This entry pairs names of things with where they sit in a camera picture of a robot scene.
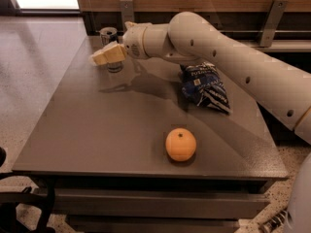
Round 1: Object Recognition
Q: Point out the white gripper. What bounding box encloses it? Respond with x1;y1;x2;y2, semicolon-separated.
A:
89;21;152;66

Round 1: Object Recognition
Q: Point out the silver blue redbull can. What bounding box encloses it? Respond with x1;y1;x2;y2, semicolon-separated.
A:
99;27;124;73

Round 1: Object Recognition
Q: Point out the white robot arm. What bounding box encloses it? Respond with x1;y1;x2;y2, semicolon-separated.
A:
89;12;311;143

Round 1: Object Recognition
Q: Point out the blue white chip bag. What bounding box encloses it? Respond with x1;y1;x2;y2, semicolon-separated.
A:
179;62;231;115

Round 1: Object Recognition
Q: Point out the grey table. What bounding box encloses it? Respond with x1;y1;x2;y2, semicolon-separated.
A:
14;38;287;233

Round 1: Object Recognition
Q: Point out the orange fruit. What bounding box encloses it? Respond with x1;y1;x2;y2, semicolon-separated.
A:
165;128;196;162

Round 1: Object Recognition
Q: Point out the black chair base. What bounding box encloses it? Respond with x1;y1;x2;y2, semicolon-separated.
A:
0;146;56;233

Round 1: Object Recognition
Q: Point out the black striped floor tool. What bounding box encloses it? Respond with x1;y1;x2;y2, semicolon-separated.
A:
259;210;287;233

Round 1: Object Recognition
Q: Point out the left metal wall bracket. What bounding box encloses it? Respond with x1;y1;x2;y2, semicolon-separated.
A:
120;0;135;31

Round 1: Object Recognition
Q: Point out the metal wall bracket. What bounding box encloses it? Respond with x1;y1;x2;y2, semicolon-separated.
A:
258;0;289;48
120;0;135;31

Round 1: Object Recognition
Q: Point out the right metal wall bracket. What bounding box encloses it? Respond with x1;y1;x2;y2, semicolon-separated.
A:
258;0;289;48

